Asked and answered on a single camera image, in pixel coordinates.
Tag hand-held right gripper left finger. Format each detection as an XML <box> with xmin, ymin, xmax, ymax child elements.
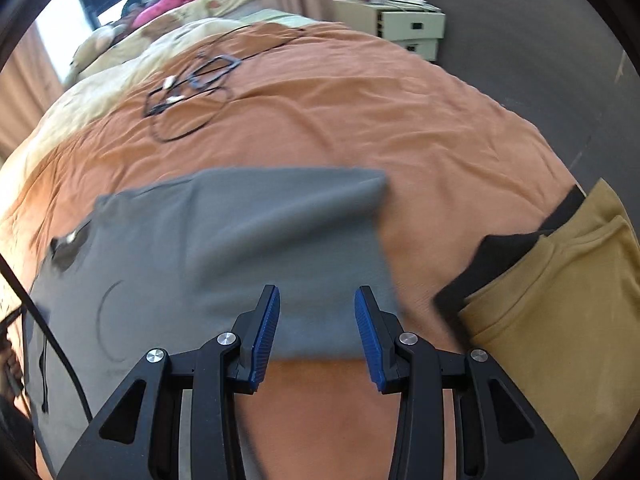
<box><xmin>57</xmin><ymin>284</ymin><xmax>282</xmax><ymax>480</ymax></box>

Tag pink cloth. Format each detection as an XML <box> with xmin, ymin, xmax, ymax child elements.
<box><xmin>131</xmin><ymin>0</ymin><xmax>201</xmax><ymax>28</ymax></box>

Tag black folded garment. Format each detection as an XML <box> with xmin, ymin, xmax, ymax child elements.
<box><xmin>432</xmin><ymin>185</ymin><xmax>586</xmax><ymax>356</ymax></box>

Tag cream nightstand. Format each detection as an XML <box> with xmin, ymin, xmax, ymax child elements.
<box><xmin>332</xmin><ymin>0</ymin><xmax>447</xmax><ymax>61</ymax></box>

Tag grey garment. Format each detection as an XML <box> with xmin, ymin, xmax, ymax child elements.
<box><xmin>22</xmin><ymin>165</ymin><xmax>406</xmax><ymax>480</ymax></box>

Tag tangled black cables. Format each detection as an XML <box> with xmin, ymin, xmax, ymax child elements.
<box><xmin>144</xmin><ymin>25</ymin><xmax>306</xmax><ymax>143</ymax></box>

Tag orange bed sheet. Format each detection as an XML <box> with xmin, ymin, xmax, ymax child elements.
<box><xmin>0</xmin><ymin>20</ymin><xmax>586</xmax><ymax>480</ymax></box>

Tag black tether cable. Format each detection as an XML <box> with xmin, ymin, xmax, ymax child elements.
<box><xmin>0</xmin><ymin>252</ymin><xmax>96</xmax><ymax>423</ymax></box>

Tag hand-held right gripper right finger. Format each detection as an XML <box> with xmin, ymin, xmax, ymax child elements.
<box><xmin>353</xmin><ymin>284</ymin><xmax>581</xmax><ymax>480</ymax></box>

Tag mustard folded garment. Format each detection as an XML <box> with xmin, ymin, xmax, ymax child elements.
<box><xmin>457</xmin><ymin>177</ymin><xmax>640</xmax><ymax>461</ymax></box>

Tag cream blanket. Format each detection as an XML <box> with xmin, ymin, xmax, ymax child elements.
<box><xmin>0</xmin><ymin>17</ymin><xmax>241</xmax><ymax>171</ymax></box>

